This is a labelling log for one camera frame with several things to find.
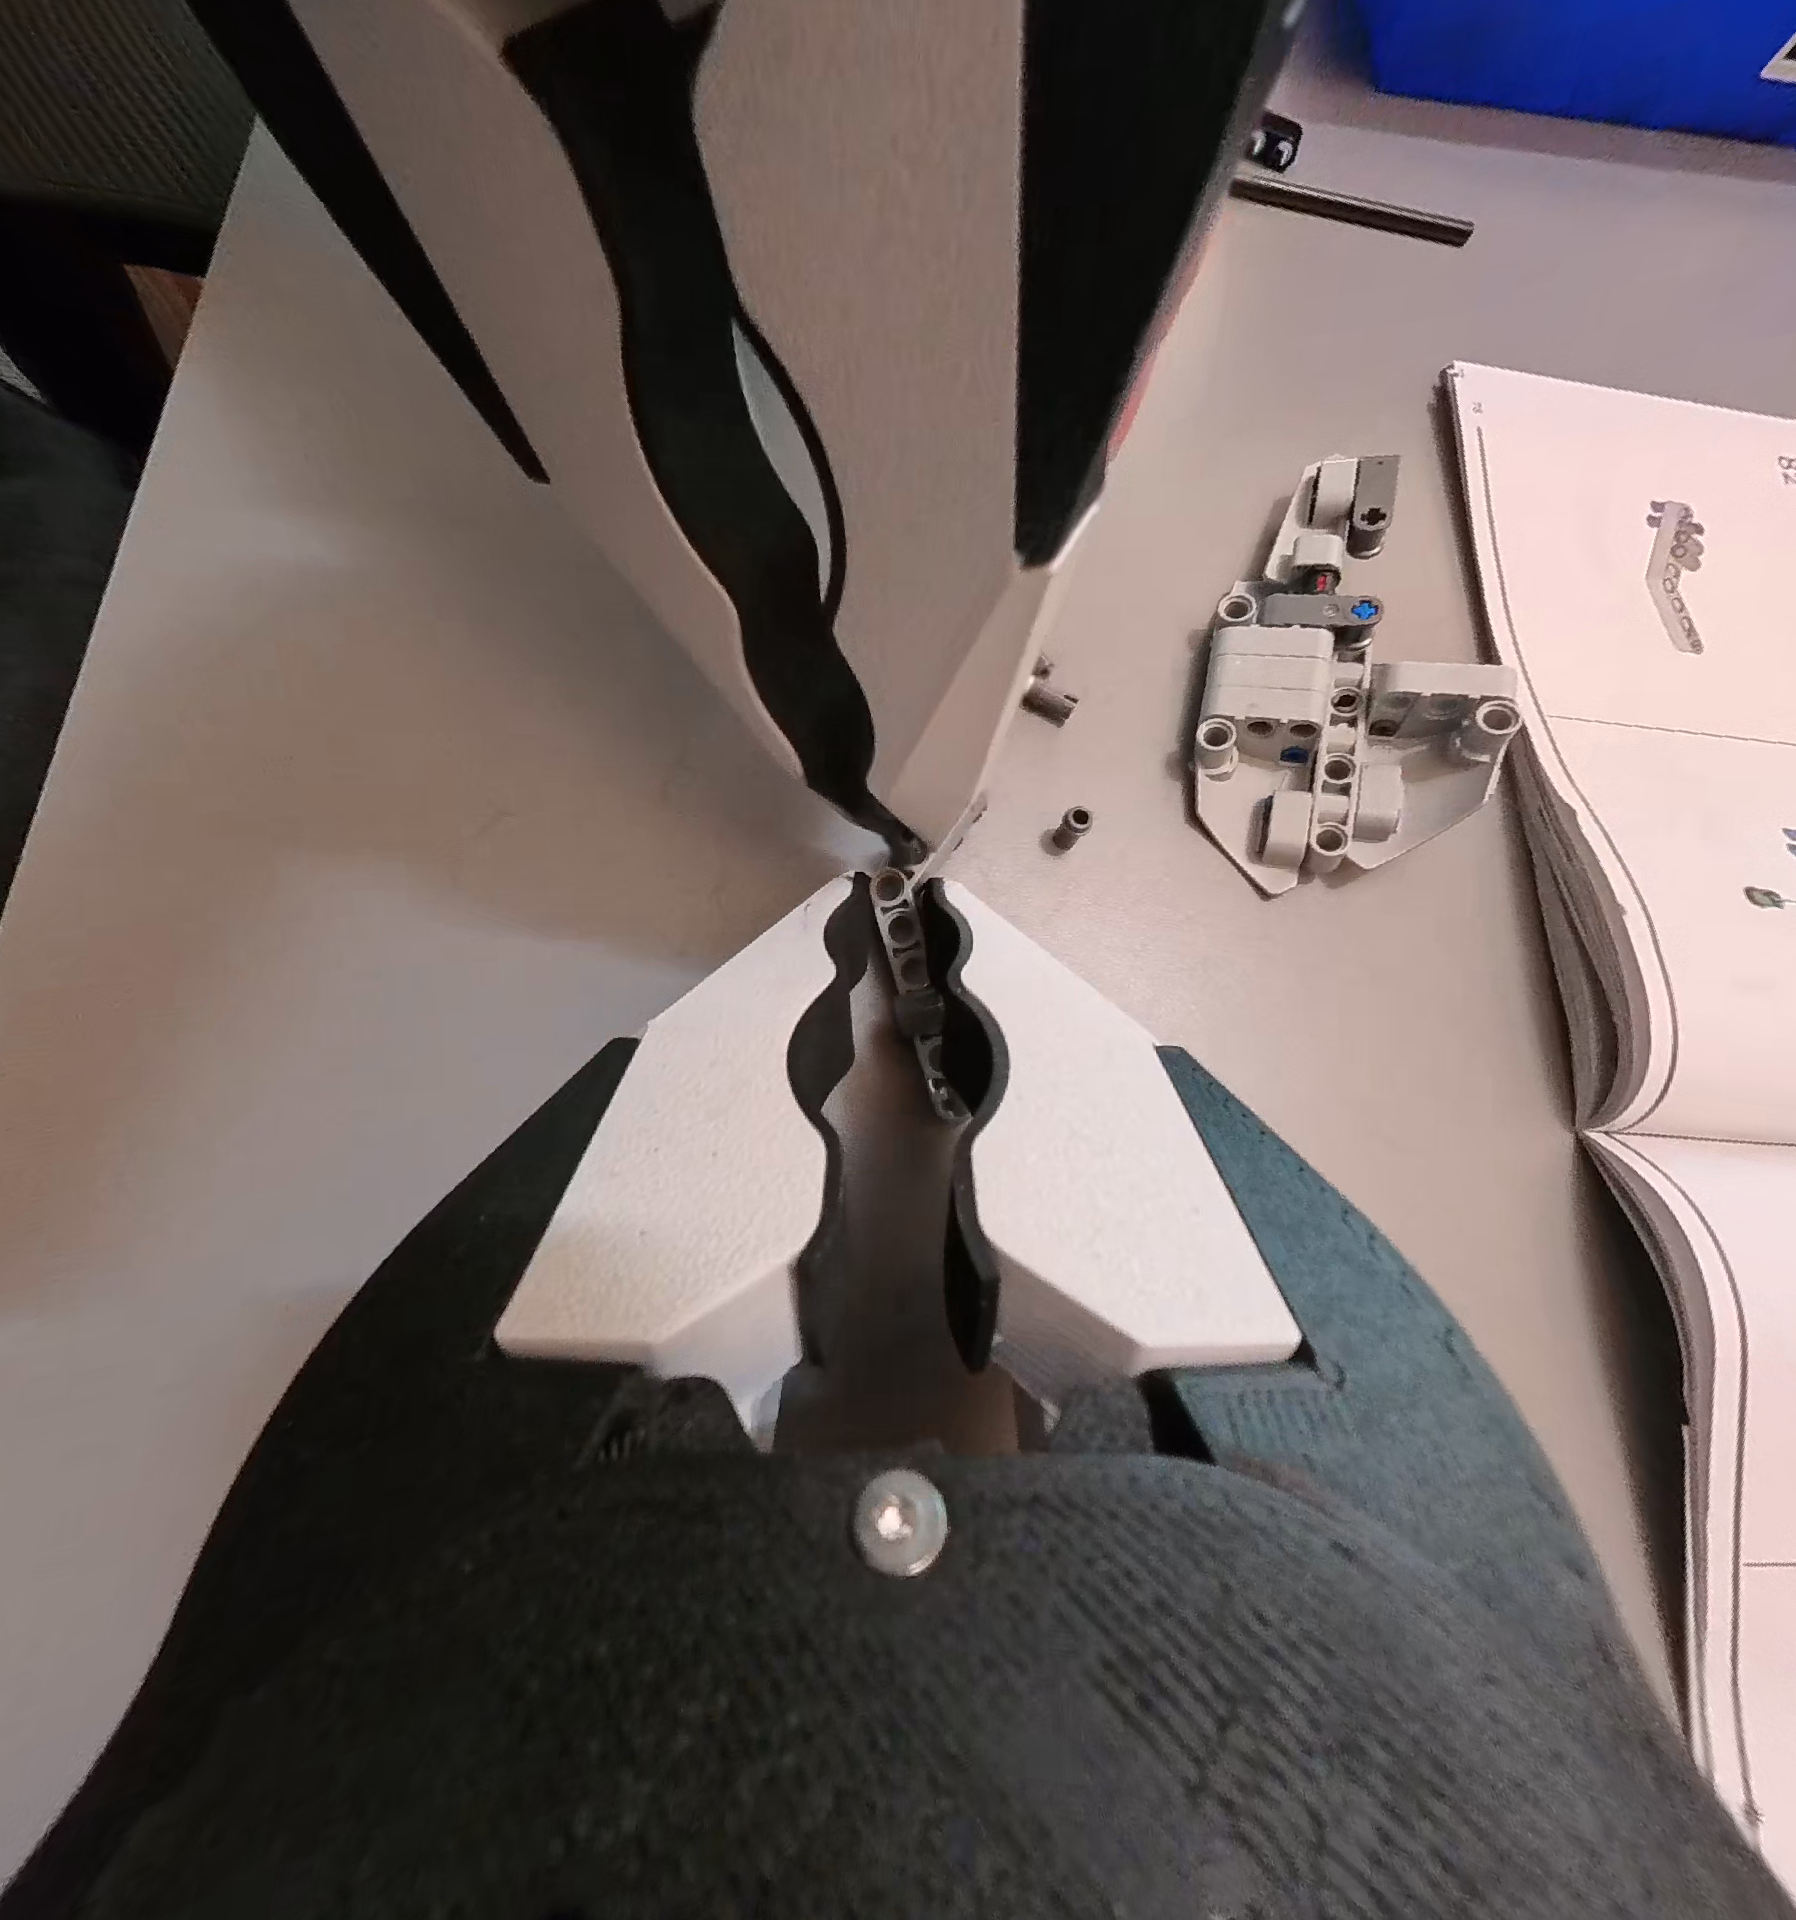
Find grey perforated brick beam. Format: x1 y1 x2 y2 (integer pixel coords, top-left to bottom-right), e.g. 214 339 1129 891
864 864 986 1128

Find open instruction booklet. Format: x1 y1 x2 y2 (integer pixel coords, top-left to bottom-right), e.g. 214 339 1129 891
1438 359 1796 1861

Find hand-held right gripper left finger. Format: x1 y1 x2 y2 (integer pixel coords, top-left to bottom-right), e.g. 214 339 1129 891
491 874 868 1380

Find blue plastic box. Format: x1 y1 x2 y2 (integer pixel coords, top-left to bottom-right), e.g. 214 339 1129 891
1347 0 1796 159

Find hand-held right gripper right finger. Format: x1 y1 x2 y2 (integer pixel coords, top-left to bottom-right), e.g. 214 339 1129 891
928 881 1308 1380

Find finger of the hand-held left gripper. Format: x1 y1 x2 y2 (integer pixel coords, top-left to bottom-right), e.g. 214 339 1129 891
294 0 929 859
694 0 1057 850

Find grey mesh chair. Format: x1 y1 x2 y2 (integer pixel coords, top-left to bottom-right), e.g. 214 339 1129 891
0 0 255 203

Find grey brick assembly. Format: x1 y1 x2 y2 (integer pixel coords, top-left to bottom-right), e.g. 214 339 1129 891
1186 454 1527 900

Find black brick axle rod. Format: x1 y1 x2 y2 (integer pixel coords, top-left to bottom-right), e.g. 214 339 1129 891
1230 171 1477 246

